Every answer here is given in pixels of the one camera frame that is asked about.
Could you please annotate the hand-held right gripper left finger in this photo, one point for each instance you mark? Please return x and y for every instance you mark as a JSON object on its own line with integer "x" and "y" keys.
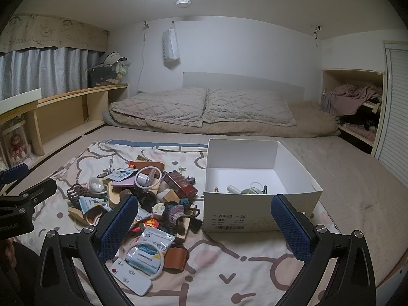
{"x": 116, "y": 229}

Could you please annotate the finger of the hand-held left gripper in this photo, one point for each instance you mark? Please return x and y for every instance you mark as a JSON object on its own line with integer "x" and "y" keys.
{"x": 14, "y": 171}
{"x": 38, "y": 191}

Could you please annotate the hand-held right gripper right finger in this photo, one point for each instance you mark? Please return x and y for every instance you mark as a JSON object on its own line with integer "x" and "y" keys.
{"x": 291, "y": 229}

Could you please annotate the blue white medicine sachet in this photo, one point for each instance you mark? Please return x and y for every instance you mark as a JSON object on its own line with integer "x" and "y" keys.
{"x": 149, "y": 245}

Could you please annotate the white cardboard box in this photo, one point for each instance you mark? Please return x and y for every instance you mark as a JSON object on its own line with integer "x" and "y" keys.
{"x": 242, "y": 210}

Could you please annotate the brown leather sleeve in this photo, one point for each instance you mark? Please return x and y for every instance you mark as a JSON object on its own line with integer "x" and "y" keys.
{"x": 175, "y": 258}

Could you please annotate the plush doll in case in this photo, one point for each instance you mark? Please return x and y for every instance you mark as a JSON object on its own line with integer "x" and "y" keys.
{"x": 14, "y": 146}

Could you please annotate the small red packet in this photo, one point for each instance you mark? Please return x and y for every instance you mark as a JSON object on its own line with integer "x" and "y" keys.
{"x": 148, "y": 223}

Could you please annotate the light wooden block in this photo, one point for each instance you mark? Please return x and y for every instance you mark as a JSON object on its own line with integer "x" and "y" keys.
{"x": 114, "y": 196}

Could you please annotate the curved wooden piece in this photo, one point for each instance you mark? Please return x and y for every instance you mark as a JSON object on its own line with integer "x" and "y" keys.
{"x": 84, "y": 216}

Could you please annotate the brown hair claw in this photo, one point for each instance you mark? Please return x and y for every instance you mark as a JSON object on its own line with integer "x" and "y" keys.
{"x": 78, "y": 194}

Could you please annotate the black jar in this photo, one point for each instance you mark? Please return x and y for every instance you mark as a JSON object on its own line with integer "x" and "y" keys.
{"x": 145, "y": 199}

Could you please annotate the white tape roll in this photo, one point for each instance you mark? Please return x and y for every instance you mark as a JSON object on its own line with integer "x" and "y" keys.
{"x": 96, "y": 187}

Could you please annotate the purple card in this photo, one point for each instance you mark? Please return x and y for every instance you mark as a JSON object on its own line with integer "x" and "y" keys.
{"x": 126, "y": 183}

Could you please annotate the white remote control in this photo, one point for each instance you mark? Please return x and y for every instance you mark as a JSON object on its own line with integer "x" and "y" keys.
{"x": 132, "y": 275}

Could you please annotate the person's dark clothing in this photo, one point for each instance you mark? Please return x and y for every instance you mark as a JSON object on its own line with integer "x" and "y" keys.
{"x": 19, "y": 277}

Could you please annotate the small blue white sachet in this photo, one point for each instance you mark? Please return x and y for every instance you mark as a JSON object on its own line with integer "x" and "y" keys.
{"x": 119, "y": 175}

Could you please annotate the white rimmed magnifier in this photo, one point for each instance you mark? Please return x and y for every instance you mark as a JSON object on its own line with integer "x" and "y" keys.
{"x": 146, "y": 180}

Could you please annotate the green round item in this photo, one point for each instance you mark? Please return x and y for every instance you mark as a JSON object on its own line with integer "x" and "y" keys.
{"x": 247, "y": 192}

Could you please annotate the purple crochet pouch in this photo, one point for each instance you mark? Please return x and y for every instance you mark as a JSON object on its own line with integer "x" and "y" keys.
{"x": 173, "y": 213}

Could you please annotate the long wooden board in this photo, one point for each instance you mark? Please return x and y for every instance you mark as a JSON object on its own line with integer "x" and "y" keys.
{"x": 181, "y": 231}

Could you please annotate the white tube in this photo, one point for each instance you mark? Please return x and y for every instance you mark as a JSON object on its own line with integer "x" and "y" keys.
{"x": 232, "y": 188}

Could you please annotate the white board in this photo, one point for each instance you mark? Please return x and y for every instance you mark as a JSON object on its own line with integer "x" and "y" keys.
{"x": 22, "y": 97}

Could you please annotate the dark red box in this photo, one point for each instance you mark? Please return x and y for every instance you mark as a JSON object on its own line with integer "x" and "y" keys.
{"x": 180, "y": 185}

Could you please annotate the black clip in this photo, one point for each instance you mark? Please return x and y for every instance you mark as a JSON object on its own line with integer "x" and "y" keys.
{"x": 196, "y": 224}

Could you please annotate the wooden shelf unit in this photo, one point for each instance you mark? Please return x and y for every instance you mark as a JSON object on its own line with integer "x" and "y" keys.
{"x": 63, "y": 108}

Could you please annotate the grey curtain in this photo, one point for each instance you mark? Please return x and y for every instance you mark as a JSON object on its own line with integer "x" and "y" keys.
{"x": 47, "y": 67}

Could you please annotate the pile of dark clothes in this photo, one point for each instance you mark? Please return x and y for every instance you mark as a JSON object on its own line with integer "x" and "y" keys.
{"x": 357, "y": 122}

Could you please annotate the dark bag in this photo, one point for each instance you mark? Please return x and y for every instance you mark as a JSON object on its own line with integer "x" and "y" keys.
{"x": 100, "y": 76}

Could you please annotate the beige quilted pillow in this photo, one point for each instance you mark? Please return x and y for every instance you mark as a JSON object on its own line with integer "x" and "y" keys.
{"x": 159, "y": 106}
{"x": 248, "y": 106}

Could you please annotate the printed beige valance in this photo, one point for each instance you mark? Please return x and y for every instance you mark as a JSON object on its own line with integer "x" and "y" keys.
{"x": 47, "y": 33}

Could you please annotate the pile of pink clothes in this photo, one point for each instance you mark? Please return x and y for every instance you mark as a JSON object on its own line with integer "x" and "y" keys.
{"x": 350, "y": 98}

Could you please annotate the green plush toy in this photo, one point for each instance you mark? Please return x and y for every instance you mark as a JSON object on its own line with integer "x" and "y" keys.
{"x": 122, "y": 68}

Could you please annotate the white cap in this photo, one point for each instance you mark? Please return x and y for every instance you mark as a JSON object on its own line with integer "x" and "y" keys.
{"x": 111, "y": 58}

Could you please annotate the white louvred door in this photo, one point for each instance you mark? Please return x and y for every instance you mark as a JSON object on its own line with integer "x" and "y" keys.
{"x": 397, "y": 108}

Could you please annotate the wooden closet niche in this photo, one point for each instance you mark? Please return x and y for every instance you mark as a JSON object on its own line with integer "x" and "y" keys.
{"x": 350, "y": 76}

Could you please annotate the hanging white bag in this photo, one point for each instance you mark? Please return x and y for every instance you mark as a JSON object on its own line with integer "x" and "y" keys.
{"x": 170, "y": 44}

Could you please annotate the white smoke detector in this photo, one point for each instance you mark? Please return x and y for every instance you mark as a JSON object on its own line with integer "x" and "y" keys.
{"x": 183, "y": 2}

